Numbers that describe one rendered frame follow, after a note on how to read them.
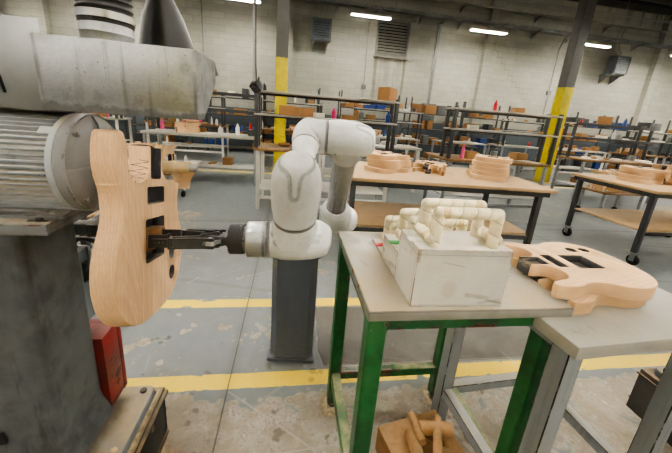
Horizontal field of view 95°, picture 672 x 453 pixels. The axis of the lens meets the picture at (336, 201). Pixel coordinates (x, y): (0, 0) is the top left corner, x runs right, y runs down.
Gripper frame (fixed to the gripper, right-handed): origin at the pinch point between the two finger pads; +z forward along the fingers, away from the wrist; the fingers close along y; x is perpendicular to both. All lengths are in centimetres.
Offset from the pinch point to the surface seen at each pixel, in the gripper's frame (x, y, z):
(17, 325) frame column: -25.4, 11.1, 38.3
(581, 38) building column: 404, 629, -750
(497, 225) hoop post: 5, -4, -86
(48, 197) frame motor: 8.7, 3.6, 25.4
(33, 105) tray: 29.5, 1.5, 26.7
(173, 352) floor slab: -89, 110, 35
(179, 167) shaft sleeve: 17.3, 10.3, -1.3
